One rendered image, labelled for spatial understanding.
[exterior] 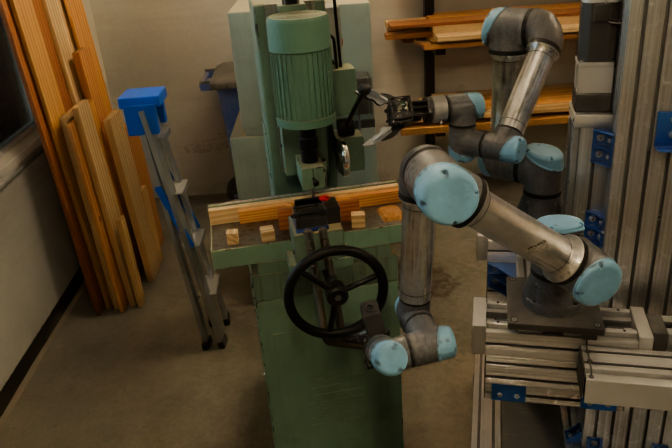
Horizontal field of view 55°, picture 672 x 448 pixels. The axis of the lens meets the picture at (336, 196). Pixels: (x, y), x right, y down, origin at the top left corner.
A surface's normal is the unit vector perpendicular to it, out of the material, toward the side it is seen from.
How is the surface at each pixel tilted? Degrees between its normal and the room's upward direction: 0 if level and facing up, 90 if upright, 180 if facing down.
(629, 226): 90
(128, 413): 0
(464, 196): 85
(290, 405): 90
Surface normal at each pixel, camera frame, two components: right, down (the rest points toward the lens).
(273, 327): 0.18, 0.38
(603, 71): -0.22, 0.40
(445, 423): -0.07, -0.91
